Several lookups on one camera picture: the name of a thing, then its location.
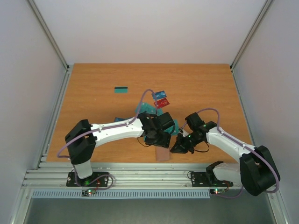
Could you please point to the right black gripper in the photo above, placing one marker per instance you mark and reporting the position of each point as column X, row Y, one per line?
column 185, row 143

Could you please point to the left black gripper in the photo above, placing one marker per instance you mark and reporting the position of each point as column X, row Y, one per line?
column 164, row 143

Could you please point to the dark blue card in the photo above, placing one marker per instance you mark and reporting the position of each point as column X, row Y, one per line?
column 117, row 119

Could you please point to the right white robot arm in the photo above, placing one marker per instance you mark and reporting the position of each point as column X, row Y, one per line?
column 254, row 170

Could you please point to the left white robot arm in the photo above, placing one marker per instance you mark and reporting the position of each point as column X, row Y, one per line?
column 85, row 137

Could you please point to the teal VIP card right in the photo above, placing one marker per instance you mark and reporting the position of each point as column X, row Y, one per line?
column 175, row 130

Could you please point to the teal vip card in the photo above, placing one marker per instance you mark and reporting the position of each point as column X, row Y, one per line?
column 175, row 130
column 158, row 112

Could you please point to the teal VIP card centre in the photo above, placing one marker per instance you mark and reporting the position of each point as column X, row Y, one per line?
column 158, row 112

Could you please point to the teal card upper left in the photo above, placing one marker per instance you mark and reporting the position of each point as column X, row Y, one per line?
column 146, row 108

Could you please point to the red card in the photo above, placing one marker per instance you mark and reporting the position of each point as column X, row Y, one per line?
column 161, row 103

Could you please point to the blue card top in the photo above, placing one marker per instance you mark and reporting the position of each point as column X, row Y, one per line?
column 159, row 95

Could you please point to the teal card with magnetic stripe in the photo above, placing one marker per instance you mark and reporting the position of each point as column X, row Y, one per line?
column 121, row 89

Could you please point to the right circuit board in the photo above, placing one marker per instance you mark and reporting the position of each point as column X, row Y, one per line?
column 217, row 191

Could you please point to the circuit board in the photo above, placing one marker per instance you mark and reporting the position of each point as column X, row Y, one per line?
column 89, row 192
column 217, row 191

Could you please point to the left circuit board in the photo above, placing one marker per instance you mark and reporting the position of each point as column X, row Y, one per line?
column 89, row 192

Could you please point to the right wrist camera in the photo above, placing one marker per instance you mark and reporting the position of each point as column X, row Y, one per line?
column 183, row 133

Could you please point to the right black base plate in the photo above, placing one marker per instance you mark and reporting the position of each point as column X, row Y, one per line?
column 201, row 179

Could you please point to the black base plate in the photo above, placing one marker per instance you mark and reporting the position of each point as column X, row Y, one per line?
column 97, row 179
column 201, row 179

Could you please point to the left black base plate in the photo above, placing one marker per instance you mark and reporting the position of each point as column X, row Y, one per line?
column 97, row 179

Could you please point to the left aluminium frame post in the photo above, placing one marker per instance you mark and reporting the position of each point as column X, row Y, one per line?
column 32, row 4

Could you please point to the aluminium frame post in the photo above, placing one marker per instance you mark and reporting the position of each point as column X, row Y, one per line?
column 32, row 4
column 254, row 27

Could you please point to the aluminium front rail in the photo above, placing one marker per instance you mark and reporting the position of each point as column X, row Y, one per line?
column 53, row 175

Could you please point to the grey slotted cable duct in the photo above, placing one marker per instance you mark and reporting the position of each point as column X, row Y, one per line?
column 124, row 194

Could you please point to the right aluminium frame post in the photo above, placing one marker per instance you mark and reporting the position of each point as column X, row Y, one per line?
column 254, row 27

